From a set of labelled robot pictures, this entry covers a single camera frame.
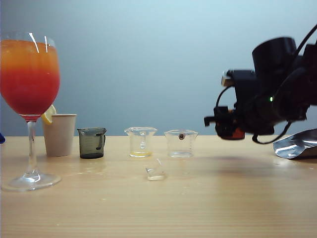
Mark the small tipped clear cup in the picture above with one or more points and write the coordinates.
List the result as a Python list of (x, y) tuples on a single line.
[(156, 172)]

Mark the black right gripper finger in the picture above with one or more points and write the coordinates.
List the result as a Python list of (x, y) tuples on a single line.
[(220, 116), (224, 132)]

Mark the silver foil bag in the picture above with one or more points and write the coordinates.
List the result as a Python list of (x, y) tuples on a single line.
[(294, 148)]

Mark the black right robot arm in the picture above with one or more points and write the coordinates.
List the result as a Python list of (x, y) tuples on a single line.
[(275, 54)]

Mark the beige paper cup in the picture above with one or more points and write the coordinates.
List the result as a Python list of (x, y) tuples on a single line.
[(60, 136)]

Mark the large stemmed wine glass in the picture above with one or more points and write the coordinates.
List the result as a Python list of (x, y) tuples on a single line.
[(27, 81)]

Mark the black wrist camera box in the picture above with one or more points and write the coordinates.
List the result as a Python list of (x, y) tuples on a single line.
[(244, 79)]

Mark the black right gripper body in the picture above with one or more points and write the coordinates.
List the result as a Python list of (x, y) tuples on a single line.
[(260, 116)]

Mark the blue cloth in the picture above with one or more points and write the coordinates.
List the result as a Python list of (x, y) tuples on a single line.
[(2, 138)]

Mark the clear measuring cup round sticker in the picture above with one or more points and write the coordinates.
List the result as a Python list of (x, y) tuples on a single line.
[(182, 136)]

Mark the dark smoked measuring cup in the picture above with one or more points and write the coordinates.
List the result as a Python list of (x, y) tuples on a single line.
[(89, 146)]

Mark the yellow lemon slice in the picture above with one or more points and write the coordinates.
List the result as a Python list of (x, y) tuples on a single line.
[(49, 115)]

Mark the clear measuring cup yellow residue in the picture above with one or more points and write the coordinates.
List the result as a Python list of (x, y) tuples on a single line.
[(133, 145)]

